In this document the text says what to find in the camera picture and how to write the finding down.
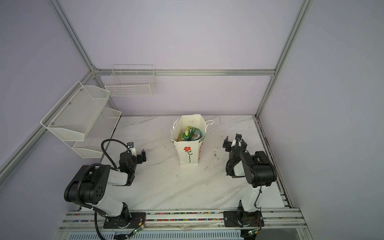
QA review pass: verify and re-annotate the green Fox's spring tea bag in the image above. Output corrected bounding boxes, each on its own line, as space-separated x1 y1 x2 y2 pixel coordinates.
179 126 203 142

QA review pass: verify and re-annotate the white floral paper bag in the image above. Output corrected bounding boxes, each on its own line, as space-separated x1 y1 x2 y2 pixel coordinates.
171 114 214 166

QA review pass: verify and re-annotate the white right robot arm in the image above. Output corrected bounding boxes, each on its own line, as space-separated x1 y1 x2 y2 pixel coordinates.
133 134 277 215

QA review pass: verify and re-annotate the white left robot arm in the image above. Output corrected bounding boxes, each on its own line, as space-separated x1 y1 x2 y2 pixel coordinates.
64 151 146 222

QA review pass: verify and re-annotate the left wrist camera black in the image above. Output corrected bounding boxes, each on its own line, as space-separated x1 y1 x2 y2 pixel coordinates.
127 142 137 157

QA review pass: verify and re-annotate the white mesh wall basket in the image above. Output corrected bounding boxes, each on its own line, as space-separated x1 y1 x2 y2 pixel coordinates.
41 82 121 159

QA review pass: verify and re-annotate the white wire wall basket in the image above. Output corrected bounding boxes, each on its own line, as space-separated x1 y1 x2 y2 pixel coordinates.
105 65 157 97

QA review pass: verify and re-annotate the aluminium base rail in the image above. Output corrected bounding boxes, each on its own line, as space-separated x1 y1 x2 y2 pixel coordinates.
55 208 313 240

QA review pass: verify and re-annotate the aluminium cage frame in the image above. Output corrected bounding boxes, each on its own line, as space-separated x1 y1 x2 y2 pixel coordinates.
1 1 313 188

